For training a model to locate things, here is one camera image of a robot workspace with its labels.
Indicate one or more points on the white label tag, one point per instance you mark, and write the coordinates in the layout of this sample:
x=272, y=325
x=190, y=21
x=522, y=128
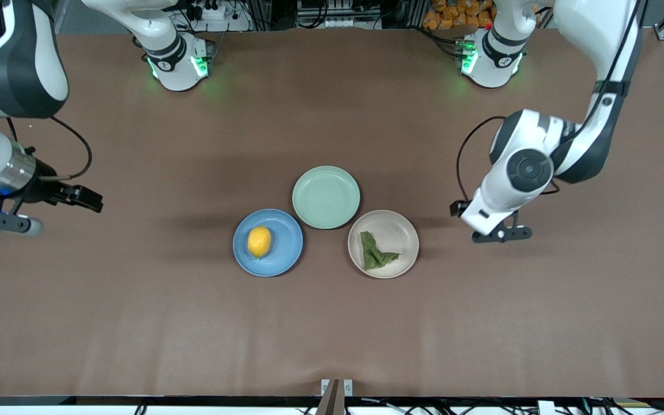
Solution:
x=546, y=408

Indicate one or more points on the yellow lemon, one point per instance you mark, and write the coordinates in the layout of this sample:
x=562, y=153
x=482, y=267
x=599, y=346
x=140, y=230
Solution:
x=259, y=242

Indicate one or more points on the pile of orange fruits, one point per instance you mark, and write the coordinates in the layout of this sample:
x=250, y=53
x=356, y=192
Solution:
x=453, y=14

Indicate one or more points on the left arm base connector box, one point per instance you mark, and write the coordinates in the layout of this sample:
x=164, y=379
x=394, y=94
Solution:
x=464, y=55

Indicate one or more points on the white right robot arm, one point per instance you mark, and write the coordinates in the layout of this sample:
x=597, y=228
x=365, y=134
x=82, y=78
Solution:
x=15, y=63

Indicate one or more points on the beige round plate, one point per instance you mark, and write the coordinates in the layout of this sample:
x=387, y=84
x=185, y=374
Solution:
x=404, y=236

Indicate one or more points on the mint green round plate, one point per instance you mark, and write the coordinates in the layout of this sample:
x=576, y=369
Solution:
x=326, y=197

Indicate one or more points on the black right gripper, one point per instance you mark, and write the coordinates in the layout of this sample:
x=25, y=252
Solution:
x=45, y=184

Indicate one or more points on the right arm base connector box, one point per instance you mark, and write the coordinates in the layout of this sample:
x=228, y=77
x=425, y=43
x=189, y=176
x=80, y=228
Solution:
x=204, y=57

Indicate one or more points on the metal mount bracket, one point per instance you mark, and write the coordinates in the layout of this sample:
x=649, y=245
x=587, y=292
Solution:
x=336, y=397

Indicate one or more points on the blue round plate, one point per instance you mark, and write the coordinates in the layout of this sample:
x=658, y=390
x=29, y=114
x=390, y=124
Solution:
x=286, y=253

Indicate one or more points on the white power strip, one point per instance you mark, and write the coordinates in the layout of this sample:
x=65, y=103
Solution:
x=231, y=24

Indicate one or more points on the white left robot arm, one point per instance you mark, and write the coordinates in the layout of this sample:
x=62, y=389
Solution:
x=522, y=170

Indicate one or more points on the green lettuce leaf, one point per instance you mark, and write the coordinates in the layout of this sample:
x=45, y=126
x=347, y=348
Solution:
x=371, y=253

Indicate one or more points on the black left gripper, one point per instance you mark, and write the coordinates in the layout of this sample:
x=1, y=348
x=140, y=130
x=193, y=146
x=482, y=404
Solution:
x=457, y=208

